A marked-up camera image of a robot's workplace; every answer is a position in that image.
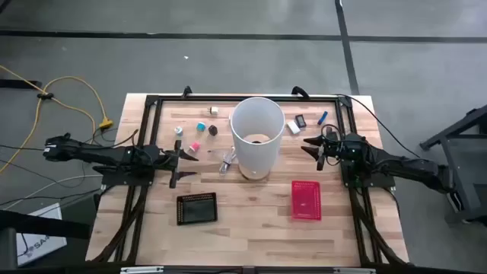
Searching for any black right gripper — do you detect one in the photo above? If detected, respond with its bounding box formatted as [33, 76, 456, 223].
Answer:
[301, 129, 349, 172]

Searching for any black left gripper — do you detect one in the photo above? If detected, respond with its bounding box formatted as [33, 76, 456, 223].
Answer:
[151, 139, 200, 190]

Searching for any black plastic basket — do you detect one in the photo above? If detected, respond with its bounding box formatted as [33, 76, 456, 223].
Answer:
[176, 192, 218, 226]

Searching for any red plastic basket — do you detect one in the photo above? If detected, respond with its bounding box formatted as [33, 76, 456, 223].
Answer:
[291, 180, 323, 222]

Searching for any white cylindrical bucket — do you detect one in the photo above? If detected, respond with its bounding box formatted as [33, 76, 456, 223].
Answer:
[229, 96, 286, 181]

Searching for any black metal cart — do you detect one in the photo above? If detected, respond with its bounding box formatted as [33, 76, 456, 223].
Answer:
[419, 104, 487, 225]

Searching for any black flat beam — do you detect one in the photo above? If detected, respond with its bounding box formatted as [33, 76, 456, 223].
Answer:
[0, 209, 92, 241]

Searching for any white printed sign board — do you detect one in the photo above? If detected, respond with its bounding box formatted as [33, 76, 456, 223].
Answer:
[15, 202, 68, 267]

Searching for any black desk leg foot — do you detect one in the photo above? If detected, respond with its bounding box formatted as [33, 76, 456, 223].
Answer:
[0, 78, 42, 89]

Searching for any clear coiled lamp cable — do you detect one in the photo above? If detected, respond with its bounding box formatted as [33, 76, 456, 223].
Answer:
[218, 146, 237, 176]

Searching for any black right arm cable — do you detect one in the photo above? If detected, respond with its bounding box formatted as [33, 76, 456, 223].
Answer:
[333, 93, 422, 158]

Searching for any black aluminium table frame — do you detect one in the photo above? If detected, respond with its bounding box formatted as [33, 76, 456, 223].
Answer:
[85, 93, 412, 267]

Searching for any yellow extension cord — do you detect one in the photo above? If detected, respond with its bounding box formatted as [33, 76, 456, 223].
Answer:
[0, 64, 114, 174]

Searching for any grey floor cable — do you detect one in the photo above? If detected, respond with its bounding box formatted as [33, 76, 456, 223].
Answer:
[3, 174, 104, 210]

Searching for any silver metal bracket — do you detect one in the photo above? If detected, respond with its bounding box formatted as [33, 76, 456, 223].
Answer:
[119, 266, 164, 274]
[333, 267, 377, 274]

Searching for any black floor cable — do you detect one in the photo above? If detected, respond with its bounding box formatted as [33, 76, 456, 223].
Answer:
[0, 142, 49, 152]

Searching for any grey metal post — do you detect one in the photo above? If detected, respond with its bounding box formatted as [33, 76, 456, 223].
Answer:
[0, 227, 18, 274]

